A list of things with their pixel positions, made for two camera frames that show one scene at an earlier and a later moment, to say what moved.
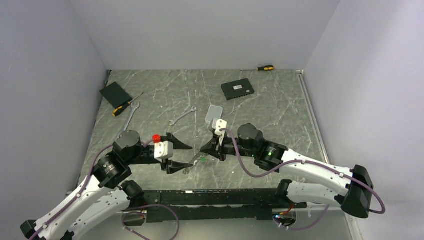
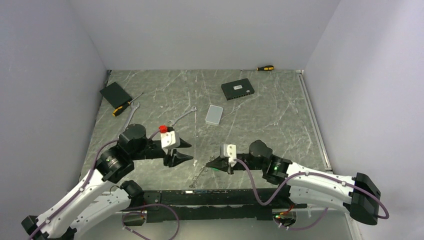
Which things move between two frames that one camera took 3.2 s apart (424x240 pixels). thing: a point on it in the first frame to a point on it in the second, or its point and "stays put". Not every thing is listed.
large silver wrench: (132, 112) stays put
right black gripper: (214, 148) to (221, 164)
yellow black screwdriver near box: (118, 110) stays put
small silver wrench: (173, 122) stays put
